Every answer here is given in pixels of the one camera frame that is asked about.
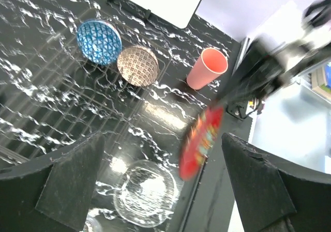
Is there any red floral plate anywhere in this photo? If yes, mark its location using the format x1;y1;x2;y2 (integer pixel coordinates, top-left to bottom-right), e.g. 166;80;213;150
179;106;223;181

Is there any blue and red patterned bowl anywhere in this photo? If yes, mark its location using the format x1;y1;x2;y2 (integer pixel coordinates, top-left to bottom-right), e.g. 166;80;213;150
77;19;123;65

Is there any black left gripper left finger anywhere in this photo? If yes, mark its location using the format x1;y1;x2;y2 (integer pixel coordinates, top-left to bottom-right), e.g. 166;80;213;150
1;132;105;231

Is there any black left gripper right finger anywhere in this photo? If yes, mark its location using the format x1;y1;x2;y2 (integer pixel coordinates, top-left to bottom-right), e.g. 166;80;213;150
222;133;330;231

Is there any metal wire dish rack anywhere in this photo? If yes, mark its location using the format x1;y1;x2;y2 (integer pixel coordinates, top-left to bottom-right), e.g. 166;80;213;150
1;7;172;165

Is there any clear drinking glass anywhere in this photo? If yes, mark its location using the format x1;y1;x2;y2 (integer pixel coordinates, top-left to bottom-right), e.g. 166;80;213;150
82;215;102;232

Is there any clear glass plate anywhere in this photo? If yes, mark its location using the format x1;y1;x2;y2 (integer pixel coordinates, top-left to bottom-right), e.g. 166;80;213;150
113;160;178;228

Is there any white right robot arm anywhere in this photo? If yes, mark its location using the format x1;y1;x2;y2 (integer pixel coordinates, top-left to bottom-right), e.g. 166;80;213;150
214;0;330;105

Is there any brown patterned bowl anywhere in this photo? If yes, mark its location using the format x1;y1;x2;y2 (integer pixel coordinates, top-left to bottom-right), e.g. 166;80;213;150
117;45;159;87

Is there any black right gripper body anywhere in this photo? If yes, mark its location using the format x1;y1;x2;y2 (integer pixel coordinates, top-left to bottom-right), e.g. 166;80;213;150
214;53;284;105

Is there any pink plastic cup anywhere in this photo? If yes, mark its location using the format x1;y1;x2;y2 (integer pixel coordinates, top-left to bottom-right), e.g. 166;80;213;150
186;48;228;90

